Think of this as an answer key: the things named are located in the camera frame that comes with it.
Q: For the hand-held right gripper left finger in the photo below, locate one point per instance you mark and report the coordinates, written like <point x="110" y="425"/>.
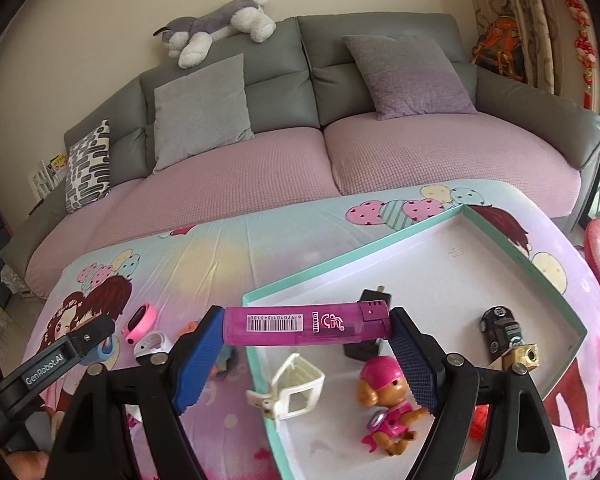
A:
<point x="200" y="360"/>

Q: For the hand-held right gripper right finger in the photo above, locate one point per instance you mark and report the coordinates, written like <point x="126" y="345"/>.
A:
<point x="415" y="365"/>

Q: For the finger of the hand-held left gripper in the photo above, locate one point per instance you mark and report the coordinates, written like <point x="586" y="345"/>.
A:
<point x="90" y="335"/>
<point x="106" y="352"/>

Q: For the blue and orange plastic toy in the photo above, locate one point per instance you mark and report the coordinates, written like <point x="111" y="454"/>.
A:
<point x="225" y="360"/>

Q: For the brown dog toy figure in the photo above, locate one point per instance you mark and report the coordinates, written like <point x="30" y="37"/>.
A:
<point x="385" y="375"/>

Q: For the orange utility knife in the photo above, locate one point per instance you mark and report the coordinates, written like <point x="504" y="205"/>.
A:
<point x="187" y="330"/>

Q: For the white smartwatch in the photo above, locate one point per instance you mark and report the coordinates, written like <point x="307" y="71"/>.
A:
<point x="152" y="344"/>

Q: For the pink kids watch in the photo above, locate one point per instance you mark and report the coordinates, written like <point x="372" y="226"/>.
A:
<point x="147" y="317"/>

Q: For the black charger plug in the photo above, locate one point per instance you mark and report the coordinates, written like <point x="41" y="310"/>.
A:
<point x="375" y="296"/>

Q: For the red glue bottle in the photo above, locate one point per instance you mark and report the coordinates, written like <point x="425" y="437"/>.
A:
<point x="479" y="422"/>

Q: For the black toy car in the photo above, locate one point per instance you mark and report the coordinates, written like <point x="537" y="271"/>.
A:
<point x="500" y="330"/>

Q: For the white hair claw clip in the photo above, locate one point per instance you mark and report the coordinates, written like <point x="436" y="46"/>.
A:
<point x="312" y="385"/>

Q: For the teal-edged white tray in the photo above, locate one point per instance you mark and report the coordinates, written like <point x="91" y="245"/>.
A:
<point x="430" y="260"/>

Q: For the gold patterned lighter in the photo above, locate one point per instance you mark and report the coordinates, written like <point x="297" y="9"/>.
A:
<point x="522" y="357"/>

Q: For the magenta plastic lighter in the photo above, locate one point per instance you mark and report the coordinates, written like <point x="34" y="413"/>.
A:
<point x="305" y="322"/>

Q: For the person's left hand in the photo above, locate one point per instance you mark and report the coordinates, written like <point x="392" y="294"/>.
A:
<point x="22" y="466"/>

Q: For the white lace cloth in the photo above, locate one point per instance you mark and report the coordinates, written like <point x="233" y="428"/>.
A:
<point x="14" y="279"/>

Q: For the printed cartoon blanket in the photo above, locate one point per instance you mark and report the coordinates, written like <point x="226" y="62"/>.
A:
<point x="230" y="250"/>

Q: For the black white patterned pillow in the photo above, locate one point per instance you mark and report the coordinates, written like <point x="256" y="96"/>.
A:
<point x="87" y="165"/>

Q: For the pink sofa cover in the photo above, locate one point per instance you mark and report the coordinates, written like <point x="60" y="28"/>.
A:
<point x="230" y="165"/>

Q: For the purple grey pillow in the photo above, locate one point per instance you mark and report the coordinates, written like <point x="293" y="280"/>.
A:
<point x="410" y="75"/>

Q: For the grey sofa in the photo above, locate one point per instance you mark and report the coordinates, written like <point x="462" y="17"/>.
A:
<point x="280" y="60"/>

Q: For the orange bag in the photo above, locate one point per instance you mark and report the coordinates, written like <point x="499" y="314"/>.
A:
<point x="500" y="45"/>

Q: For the grey white plush dog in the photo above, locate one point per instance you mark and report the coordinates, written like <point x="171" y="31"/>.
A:
<point x="215" y="22"/>

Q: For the red hanging decoration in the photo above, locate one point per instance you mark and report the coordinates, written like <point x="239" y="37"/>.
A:
<point x="580" y="50"/>

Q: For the patterned beige curtain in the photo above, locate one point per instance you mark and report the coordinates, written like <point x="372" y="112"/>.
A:
<point x="530" y="10"/>

